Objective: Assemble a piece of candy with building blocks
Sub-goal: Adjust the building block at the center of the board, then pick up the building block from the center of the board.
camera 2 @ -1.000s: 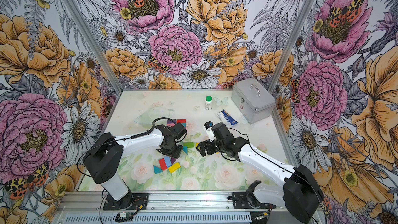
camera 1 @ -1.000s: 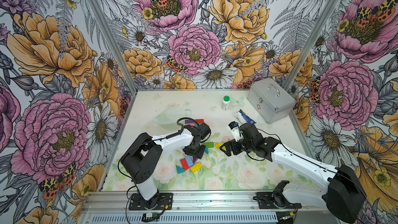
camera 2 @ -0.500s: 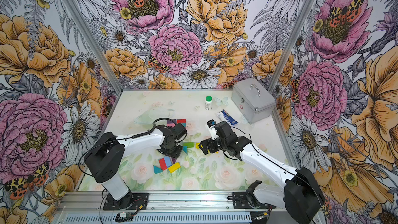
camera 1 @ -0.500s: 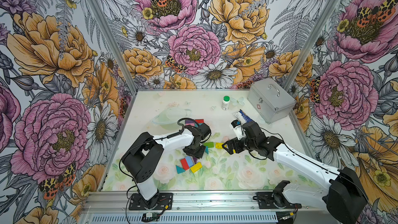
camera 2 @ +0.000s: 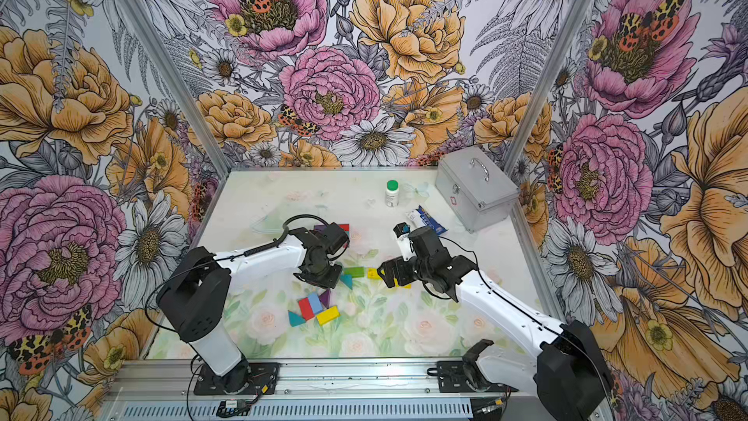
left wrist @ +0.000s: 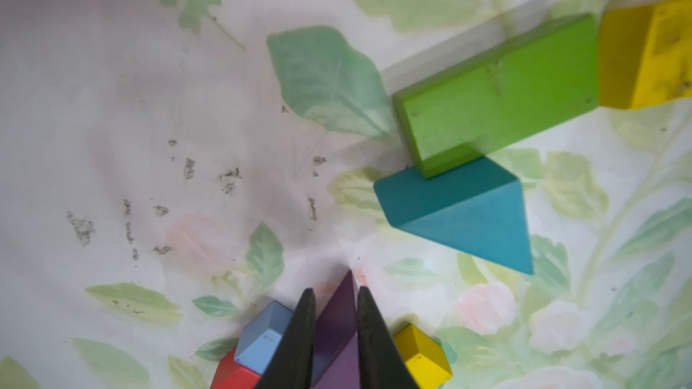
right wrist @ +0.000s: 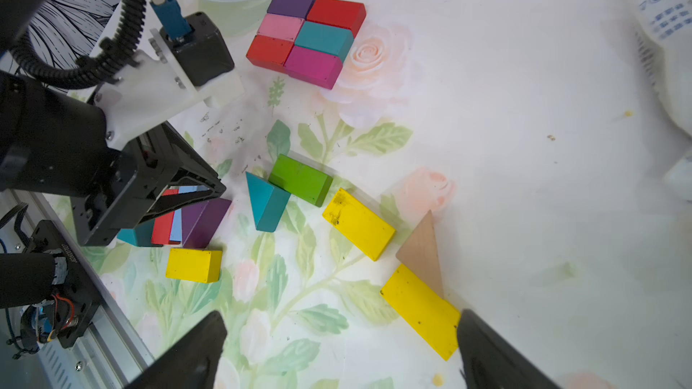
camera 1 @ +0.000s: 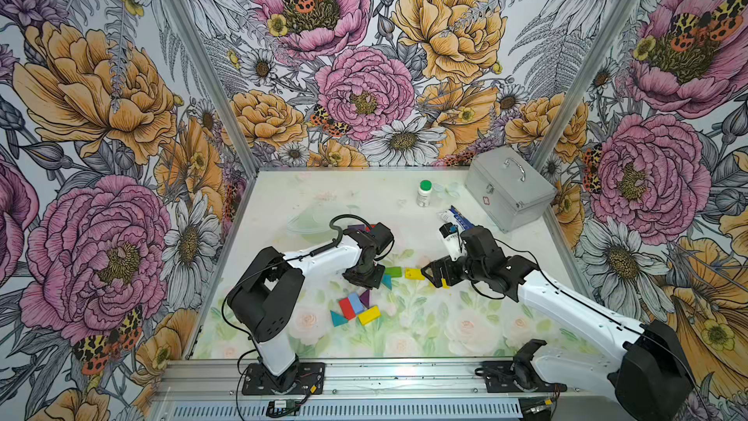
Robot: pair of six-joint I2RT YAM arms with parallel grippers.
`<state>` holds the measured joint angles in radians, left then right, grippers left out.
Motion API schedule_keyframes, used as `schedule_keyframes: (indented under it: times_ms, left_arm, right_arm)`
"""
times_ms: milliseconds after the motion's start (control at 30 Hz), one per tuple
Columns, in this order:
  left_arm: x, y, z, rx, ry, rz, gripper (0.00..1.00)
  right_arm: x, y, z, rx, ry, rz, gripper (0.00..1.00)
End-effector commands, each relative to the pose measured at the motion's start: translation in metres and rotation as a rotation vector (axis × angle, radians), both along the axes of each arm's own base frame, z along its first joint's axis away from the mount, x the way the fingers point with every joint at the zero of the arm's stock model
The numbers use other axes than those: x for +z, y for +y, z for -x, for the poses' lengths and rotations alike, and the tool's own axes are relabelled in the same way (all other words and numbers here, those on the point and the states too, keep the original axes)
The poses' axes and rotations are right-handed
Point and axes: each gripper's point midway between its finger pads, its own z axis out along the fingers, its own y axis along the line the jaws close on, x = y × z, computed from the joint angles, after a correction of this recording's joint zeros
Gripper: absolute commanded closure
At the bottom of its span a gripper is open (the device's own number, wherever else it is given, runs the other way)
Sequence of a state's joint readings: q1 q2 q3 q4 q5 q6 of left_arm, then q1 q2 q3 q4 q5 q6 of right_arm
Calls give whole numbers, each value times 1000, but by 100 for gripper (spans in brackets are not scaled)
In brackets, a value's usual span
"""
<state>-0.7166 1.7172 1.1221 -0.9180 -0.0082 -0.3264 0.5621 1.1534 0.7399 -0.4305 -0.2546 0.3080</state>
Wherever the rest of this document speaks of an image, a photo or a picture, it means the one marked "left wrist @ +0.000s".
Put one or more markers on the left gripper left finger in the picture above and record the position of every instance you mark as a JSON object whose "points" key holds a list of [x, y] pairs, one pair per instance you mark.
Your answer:
{"points": [[292, 364]]}

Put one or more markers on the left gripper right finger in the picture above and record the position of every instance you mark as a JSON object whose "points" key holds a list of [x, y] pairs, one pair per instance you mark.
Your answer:
{"points": [[381, 366]]}

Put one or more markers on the purple triangular block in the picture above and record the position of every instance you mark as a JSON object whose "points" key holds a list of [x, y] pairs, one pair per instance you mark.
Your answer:
{"points": [[336, 358]]}

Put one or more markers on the teal triangular block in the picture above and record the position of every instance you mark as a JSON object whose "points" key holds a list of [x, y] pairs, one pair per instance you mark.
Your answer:
{"points": [[477, 208]]}

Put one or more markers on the green rectangular block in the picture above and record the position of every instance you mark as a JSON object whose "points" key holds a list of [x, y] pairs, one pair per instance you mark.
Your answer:
{"points": [[535, 81]]}

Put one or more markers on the light blue block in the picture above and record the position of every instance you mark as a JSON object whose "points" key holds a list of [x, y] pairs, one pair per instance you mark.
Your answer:
{"points": [[261, 337]]}

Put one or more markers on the yellow block lower cluster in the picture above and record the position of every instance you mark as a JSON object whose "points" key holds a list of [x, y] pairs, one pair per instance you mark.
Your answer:
{"points": [[424, 357]]}

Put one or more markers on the red block lower cluster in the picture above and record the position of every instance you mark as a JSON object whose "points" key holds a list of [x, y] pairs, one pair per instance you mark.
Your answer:
{"points": [[232, 375]]}

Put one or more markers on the yellow block near green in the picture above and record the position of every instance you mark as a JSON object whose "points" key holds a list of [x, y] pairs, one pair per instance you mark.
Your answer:
{"points": [[645, 55]]}

